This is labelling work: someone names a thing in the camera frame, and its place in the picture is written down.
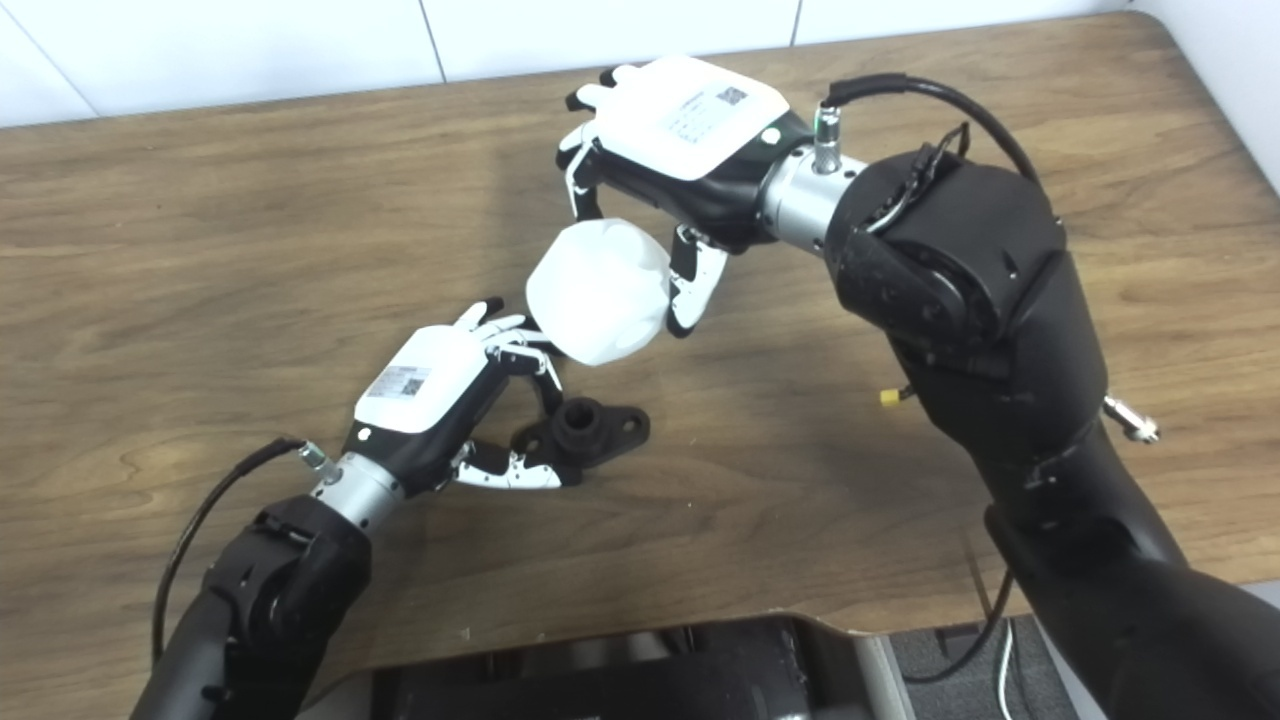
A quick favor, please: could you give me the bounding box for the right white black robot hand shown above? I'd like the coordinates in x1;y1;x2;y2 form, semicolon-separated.
558;55;816;339

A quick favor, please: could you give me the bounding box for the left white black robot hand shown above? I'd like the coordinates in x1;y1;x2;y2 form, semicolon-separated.
342;297;567;493

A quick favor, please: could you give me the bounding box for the black plastic holder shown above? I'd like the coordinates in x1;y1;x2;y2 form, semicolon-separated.
510;397;651;488

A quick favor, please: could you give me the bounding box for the round white plastic piece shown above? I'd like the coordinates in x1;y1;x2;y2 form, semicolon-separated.
525;218;671;367

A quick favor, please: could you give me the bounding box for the black robot torso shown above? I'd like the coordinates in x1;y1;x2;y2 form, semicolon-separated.
300;615;916;720

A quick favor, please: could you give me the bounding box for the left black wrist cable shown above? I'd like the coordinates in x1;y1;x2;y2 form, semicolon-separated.
152;437;338;666

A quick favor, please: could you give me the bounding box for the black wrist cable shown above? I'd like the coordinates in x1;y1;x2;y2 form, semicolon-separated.
152;437;338;666
818;72;1043;186

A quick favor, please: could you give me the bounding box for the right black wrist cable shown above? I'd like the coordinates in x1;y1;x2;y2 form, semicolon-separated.
818;72;1043;186

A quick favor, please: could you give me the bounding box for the black floor cable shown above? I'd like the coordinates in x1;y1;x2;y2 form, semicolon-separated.
900;570;1016;686

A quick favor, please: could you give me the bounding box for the white floor cable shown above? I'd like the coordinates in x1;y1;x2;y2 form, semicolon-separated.
994;620;1017;720

